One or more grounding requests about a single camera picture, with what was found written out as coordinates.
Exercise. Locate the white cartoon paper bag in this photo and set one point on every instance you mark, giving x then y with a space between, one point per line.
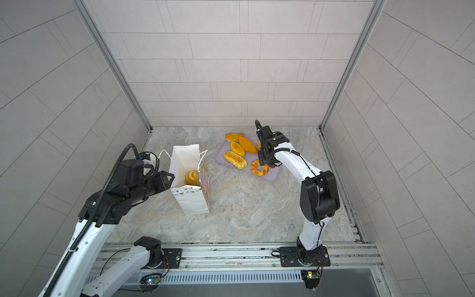
193 200

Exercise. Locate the left circuit board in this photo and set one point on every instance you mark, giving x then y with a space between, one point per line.
152 279

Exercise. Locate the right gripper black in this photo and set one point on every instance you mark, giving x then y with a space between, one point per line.
262 159

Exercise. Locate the right circuit board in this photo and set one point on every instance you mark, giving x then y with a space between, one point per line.
311 279

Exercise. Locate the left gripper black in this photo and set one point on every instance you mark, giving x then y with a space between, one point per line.
163 180

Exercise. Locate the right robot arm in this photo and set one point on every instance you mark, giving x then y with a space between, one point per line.
319 199

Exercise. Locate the orange flat bread top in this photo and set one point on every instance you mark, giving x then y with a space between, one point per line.
233 137

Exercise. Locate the yellow ridged long bread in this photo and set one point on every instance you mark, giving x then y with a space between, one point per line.
236 161

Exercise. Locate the striped round bun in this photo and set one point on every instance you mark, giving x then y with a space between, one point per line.
193 175

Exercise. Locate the lilac plastic tray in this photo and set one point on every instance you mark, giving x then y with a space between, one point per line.
273 173

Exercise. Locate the ring shaped donut bread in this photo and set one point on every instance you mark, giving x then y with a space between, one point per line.
257 169

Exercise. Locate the aluminium mounting rail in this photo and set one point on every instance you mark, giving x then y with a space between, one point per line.
268 256

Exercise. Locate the yellow orange oval bread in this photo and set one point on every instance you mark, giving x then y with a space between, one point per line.
237 149

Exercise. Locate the orange pointed oval bread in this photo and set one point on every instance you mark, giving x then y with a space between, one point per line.
247 145

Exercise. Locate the circuit board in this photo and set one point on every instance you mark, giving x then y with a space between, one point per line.
152 279
311 279

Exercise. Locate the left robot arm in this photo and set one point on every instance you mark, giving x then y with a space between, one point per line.
127 186

